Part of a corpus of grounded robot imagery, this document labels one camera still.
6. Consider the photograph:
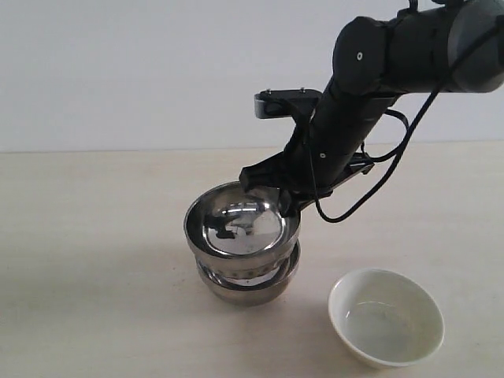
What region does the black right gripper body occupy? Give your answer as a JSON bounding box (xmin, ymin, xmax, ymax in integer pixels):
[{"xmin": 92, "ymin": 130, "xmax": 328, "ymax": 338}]
[{"xmin": 283, "ymin": 82, "xmax": 394, "ymax": 194}]

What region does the ribbed stainless steel bowl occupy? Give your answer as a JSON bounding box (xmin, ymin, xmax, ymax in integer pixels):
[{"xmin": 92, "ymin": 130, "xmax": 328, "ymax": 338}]
[{"xmin": 183, "ymin": 181, "xmax": 301, "ymax": 280}]

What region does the smooth stainless steel bowl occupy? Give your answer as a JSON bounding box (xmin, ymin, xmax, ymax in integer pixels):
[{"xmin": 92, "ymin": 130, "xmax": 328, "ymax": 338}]
[{"xmin": 196, "ymin": 242, "xmax": 301, "ymax": 307}]

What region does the white ceramic bowl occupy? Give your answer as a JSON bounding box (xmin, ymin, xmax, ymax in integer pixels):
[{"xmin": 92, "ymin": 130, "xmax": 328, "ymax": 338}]
[{"xmin": 327, "ymin": 268, "xmax": 446, "ymax": 369}]

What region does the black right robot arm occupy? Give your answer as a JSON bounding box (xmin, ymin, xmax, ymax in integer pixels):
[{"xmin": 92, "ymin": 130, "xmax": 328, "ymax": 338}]
[{"xmin": 239, "ymin": 1, "xmax": 503, "ymax": 216}]

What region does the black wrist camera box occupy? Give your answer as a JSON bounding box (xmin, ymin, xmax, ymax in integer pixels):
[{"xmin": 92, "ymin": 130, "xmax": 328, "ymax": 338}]
[{"xmin": 254, "ymin": 87, "xmax": 322, "ymax": 120}]

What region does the black cable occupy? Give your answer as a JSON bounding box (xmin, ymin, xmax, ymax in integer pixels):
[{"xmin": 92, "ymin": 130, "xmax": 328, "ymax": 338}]
[{"xmin": 306, "ymin": 23, "xmax": 504, "ymax": 224}]

